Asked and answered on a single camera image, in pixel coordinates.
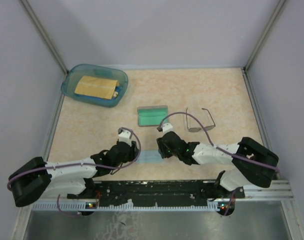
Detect light blue cleaning cloth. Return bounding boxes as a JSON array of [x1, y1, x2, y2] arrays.
[[136, 150, 163, 164]]

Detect metal frame sunglasses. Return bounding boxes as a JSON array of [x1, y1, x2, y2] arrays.
[[185, 107, 216, 133]]

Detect grey glasses case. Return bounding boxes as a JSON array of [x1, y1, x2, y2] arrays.
[[137, 105, 168, 127]]

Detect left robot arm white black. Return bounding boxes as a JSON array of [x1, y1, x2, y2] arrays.
[[8, 141, 141, 208]]

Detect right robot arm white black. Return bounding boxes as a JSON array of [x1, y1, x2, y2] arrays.
[[156, 131, 279, 199]]

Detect teal plastic bin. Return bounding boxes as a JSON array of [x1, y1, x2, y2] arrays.
[[61, 64, 128, 108]]

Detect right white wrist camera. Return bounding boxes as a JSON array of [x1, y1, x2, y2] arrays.
[[157, 122, 174, 134]]

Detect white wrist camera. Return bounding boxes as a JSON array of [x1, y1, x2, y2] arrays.
[[118, 128, 132, 146], [157, 122, 174, 134]]

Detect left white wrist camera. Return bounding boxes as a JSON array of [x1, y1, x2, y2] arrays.
[[118, 128, 132, 146]]

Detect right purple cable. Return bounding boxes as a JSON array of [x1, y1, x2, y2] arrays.
[[159, 112, 280, 216]]

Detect purple cable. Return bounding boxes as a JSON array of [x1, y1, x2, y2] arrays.
[[159, 112, 280, 216], [7, 127, 142, 218]]

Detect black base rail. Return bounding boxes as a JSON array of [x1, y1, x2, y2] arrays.
[[67, 180, 232, 207]]

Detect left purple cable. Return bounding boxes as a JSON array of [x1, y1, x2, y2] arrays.
[[7, 127, 142, 218]]

